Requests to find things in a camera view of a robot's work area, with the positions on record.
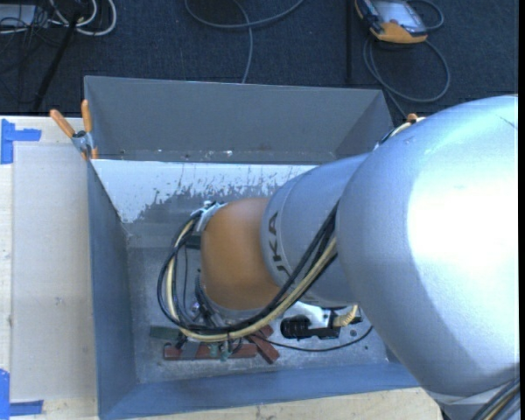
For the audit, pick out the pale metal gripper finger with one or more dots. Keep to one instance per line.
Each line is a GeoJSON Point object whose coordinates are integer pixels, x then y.
{"type": "Point", "coordinates": [191, 351]}

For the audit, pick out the dark green flat block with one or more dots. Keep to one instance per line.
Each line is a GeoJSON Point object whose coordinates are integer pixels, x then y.
{"type": "Point", "coordinates": [164, 333]}

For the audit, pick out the grey metal bin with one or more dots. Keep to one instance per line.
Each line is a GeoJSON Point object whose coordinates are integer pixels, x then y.
{"type": "Point", "coordinates": [227, 116]}

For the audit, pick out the red-brown flat block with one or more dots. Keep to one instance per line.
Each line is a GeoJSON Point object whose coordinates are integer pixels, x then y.
{"type": "Point", "coordinates": [267, 349]}
{"type": "Point", "coordinates": [245, 351]}

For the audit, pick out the black cylinder on white bracket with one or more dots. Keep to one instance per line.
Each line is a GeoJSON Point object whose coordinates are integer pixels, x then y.
{"type": "Point", "coordinates": [296, 327]}

